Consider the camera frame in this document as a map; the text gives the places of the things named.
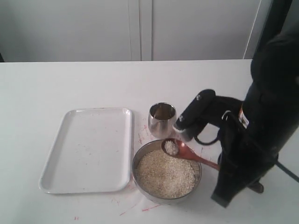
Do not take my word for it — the brown wooden spoon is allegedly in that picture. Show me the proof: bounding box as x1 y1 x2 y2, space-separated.
161 138 220 171

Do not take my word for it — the white cabinet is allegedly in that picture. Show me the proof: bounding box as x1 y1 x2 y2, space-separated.
0 0 271 62

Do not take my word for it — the small steel cup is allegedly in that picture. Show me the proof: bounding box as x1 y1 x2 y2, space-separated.
148 102 177 139

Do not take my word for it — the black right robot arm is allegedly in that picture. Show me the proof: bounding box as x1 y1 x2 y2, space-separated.
211 25 299 207

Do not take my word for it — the white rectangular tray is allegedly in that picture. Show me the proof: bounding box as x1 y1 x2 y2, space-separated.
39 108 134 194

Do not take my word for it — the black camera cable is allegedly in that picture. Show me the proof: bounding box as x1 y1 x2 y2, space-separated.
193 130 299 183

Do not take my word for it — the steel bowl of rice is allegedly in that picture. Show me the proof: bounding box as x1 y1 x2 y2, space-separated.
131 140 202 204

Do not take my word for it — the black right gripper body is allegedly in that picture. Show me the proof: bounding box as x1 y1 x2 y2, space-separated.
211 96 274 207

